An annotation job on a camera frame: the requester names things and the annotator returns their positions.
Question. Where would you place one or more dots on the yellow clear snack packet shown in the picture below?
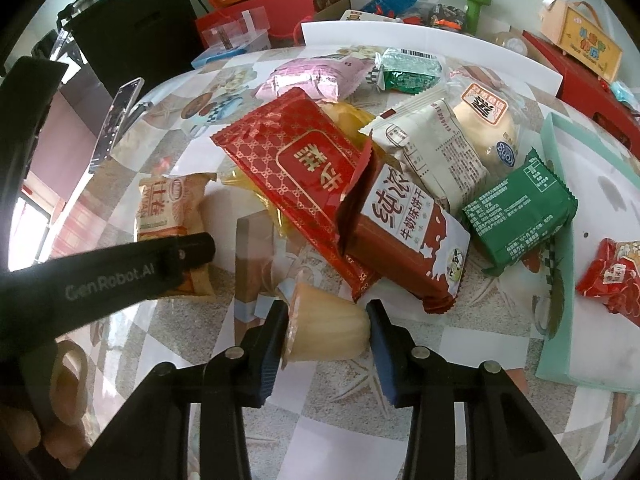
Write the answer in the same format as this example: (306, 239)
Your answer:
(350, 120)

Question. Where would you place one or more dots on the small red snack packet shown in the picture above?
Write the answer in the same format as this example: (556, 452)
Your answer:
(612, 275)

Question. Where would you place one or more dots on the black cabinet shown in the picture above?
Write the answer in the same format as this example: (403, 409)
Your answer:
(135, 30)

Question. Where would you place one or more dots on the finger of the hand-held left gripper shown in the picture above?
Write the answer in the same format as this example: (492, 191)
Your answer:
(197, 252)

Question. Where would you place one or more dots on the small dark green packet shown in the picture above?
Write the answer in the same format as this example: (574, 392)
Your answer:
(407, 72)

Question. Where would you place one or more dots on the white cream snack packet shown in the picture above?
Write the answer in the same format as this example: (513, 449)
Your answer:
(435, 155)

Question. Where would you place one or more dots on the person's left hand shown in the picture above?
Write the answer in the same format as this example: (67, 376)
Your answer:
(72, 400)

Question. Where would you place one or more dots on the red gold-patterned snack packet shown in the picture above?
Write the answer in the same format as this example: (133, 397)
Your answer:
(280, 160)

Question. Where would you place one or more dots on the white flat board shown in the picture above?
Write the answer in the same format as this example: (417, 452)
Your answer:
(450, 40)

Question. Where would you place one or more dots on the clear bun packet orange label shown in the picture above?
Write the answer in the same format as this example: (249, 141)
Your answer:
(495, 125)

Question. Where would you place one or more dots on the large red box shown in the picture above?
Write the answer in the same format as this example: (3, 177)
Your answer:
(590, 90)

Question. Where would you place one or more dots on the pale jelly cup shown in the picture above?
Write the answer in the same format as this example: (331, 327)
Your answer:
(325, 325)

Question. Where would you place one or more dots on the toy car pack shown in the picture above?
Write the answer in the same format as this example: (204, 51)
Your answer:
(445, 17)

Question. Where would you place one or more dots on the yellow cardboard carry box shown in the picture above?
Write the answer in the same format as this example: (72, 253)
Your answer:
(585, 40)

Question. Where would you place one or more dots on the clear plastic box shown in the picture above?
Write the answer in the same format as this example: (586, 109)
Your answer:
(235, 37)

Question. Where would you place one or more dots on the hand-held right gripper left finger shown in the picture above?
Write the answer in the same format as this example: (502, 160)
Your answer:
(270, 357)

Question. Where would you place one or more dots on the mint green tray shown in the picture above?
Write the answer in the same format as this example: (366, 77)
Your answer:
(600, 200)

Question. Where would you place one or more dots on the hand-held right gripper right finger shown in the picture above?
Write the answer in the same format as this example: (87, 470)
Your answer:
(385, 360)

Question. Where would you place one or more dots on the orange egg roll packet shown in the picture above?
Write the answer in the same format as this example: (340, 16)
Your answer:
(167, 205)

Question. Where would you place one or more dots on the green dumbbell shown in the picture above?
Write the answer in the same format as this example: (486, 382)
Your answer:
(474, 7)

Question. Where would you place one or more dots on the pink snack packet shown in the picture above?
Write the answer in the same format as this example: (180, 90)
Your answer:
(310, 80)

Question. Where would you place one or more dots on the green snack packet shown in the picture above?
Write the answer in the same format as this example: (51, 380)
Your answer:
(520, 210)

